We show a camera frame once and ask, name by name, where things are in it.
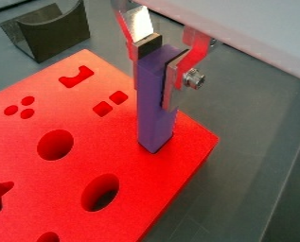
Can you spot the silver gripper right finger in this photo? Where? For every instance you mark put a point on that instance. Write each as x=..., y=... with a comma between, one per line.
x=182, y=75

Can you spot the red shape sorting board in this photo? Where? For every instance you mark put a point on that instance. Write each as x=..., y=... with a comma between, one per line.
x=78, y=181

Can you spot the purple rectangular block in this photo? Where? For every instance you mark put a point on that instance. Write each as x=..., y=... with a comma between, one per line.
x=156, y=122

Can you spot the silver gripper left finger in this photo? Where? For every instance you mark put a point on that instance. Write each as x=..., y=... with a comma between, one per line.
x=133, y=17

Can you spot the black curved block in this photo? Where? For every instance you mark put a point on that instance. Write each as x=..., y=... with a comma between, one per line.
x=45, y=32

